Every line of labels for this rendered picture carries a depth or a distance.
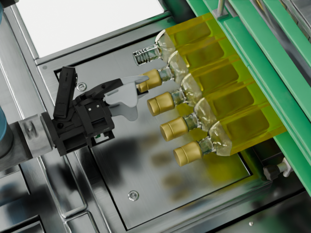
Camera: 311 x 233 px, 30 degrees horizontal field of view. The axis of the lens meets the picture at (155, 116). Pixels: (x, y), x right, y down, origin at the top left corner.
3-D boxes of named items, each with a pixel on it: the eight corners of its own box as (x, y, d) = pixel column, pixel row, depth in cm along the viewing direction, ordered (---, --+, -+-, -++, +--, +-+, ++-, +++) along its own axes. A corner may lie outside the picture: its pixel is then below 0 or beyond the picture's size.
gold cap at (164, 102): (166, 97, 114) (146, 105, 113) (166, 88, 111) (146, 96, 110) (174, 112, 112) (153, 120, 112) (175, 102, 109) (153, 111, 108)
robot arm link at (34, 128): (22, 130, 113) (15, 113, 105) (45, 121, 113) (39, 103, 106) (36, 163, 110) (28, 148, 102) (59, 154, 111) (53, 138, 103)
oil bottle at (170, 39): (241, 15, 125) (151, 49, 121) (244, -3, 120) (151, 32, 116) (254, 33, 123) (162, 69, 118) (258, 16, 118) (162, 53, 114)
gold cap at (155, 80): (153, 73, 116) (133, 81, 115) (154, 65, 113) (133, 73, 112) (161, 88, 115) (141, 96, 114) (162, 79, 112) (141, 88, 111)
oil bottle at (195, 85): (268, 54, 120) (175, 92, 116) (272, 38, 115) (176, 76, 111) (282, 75, 118) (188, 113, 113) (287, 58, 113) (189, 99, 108)
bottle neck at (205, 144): (205, 141, 109) (183, 150, 108) (207, 133, 106) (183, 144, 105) (213, 154, 107) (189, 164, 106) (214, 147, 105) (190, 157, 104)
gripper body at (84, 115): (118, 137, 113) (59, 161, 110) (101, 101, 116) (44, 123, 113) (117, 121, 106) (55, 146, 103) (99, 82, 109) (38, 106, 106)
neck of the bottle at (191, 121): (191, 117, 112) (169, 126, 111) (192, 109, 109) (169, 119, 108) (198, 130, 110) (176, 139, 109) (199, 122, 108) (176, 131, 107)
